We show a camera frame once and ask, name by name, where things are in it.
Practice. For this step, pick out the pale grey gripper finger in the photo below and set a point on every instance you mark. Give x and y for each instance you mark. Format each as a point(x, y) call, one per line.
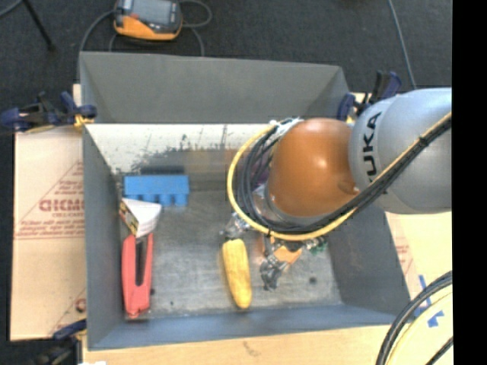
point(267, 276)
point(280, 269)

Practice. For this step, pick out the yellow toy corn cob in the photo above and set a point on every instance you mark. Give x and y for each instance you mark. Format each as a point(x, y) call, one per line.
point(237, 272)

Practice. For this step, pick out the white box yellow black edge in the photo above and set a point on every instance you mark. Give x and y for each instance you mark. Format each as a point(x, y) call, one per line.
point(146, 215)

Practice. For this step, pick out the red pliers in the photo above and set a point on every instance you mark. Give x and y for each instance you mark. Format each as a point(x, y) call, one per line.
point(131, 280)

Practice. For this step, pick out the blue studded block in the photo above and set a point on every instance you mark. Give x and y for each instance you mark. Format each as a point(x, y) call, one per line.
point(156, 188)

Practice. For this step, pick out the grey metal bin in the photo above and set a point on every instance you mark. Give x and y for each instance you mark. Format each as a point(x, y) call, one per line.
point(198, 89)

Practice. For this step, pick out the brown cardboard board red print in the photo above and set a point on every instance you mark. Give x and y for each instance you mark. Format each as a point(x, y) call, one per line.
point(45, 242)

